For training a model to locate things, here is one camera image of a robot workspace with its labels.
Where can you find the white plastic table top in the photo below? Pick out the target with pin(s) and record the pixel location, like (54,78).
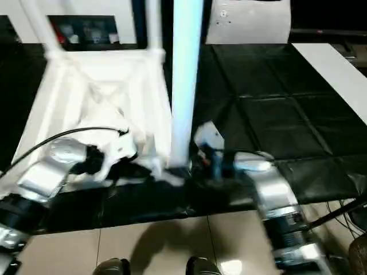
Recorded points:
(100,86)

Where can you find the white plastic table leg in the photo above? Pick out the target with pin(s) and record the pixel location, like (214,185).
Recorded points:
(185,71)
(155,25)
(47,28)

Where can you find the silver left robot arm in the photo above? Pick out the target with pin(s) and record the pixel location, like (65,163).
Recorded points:
(43,172)

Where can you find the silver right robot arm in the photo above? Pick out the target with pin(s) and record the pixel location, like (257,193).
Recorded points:
(275,186)

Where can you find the black quilted mat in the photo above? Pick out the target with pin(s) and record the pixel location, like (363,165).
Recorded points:
(272,86)

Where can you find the black metal stand leg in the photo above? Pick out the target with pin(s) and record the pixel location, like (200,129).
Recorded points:
(338,213)

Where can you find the pale panel with holes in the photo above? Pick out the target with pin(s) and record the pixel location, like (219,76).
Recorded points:
(252,23)

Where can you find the white sideboard with glass doors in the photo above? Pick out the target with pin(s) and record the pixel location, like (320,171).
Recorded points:
(126,17)

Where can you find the white flat board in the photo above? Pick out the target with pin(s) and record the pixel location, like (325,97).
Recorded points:
(335,68)

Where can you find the brown woven basket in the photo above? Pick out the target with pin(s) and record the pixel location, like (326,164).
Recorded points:
(358,257)

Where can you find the black metal bar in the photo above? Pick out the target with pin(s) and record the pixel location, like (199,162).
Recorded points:
(329,31)

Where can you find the black cabinet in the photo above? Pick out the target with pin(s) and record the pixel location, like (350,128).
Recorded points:
(315,14)

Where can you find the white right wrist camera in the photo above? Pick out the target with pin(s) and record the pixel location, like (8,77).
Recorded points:
(210,134)

